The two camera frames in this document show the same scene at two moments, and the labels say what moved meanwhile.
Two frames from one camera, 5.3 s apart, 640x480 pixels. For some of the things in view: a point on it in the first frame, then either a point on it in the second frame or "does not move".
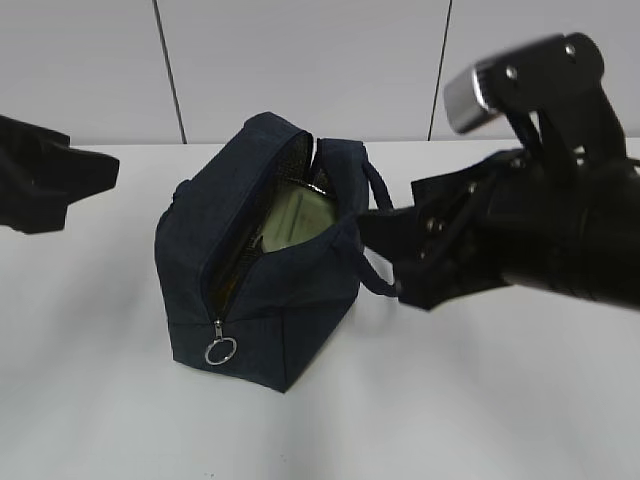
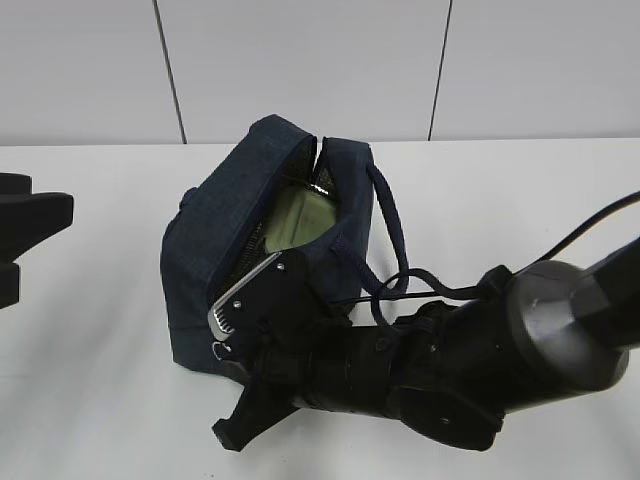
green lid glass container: [300, 215] does not move
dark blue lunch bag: [239, 310] does not move
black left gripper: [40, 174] -> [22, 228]
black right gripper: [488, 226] -> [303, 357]
